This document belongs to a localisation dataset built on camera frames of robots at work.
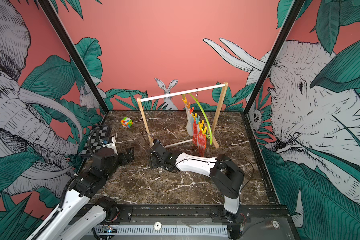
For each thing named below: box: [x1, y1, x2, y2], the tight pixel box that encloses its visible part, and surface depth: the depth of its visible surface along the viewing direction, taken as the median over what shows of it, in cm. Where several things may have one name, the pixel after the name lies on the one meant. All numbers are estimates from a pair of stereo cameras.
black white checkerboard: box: [80, 125, 108, 155], surface depth 99 cm
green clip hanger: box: [181, 88, 213, 145], surface depth 79 cm
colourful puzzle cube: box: [120, 116, 134, 129], surface depth 110 cm
